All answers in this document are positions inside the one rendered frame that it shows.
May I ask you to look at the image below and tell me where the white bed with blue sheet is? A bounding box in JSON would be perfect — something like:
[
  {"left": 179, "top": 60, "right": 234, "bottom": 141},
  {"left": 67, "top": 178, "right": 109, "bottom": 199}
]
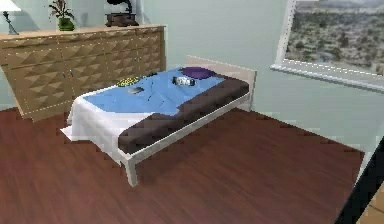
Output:
[{"left": 59, "top": 55, "right": 258, "bottom": 188}]

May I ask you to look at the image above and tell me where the black and white small object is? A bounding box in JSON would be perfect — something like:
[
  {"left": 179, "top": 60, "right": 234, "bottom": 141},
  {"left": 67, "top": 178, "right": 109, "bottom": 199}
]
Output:
[{"left": 172, "top": 76, "right": 196, "bottom": 87}]

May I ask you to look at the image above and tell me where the purple pillow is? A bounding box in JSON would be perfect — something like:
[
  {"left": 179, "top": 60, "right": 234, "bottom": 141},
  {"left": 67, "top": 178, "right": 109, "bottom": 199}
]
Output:
[{"left": 180, "top": 66, "right": 218, "bottom": 80}]

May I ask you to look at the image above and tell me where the yellow green patterned ball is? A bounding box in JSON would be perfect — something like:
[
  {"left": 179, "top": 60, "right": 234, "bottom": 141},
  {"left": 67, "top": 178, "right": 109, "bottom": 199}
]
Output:
[{"left": 116, "top": 76, "right": 141, "bottom": 88}]

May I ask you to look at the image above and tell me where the dark brown gramophone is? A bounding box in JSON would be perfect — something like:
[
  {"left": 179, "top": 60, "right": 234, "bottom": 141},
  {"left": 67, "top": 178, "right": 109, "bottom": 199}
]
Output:
[{"left": 104, "top": 0, "right": 140, "bottom": 28}]

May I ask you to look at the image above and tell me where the tan wooden sideboard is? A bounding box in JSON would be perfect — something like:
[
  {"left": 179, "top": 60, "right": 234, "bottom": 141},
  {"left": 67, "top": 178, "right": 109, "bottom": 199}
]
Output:
[{"left": 0, "top": 23, "right": 167, "bottom": 123}]

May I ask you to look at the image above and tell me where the white framed window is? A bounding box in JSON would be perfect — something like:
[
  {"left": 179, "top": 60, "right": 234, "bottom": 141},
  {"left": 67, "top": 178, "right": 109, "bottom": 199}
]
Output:
[{"left": 269, "top": 0, "right": 384, "bottom": 93}]

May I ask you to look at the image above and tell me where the green potted house plant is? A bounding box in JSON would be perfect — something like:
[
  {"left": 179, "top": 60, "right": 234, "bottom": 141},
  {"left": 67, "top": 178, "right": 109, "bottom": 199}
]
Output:
[{"left": 48, "top": 0, "right": 76, "bottom": 32}]

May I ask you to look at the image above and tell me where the black slanted door edge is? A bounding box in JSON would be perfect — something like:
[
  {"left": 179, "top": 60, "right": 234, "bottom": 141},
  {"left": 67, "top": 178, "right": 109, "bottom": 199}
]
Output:
[{"left": 334, "top": 134, "right": 384, "bottom": 224}]

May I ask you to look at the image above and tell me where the white shade table lamp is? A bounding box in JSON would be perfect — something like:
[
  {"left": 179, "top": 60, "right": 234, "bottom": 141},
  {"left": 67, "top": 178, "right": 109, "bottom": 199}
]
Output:
[{"left": 0, "top": 0, "right": 22, "bottom": 36}]

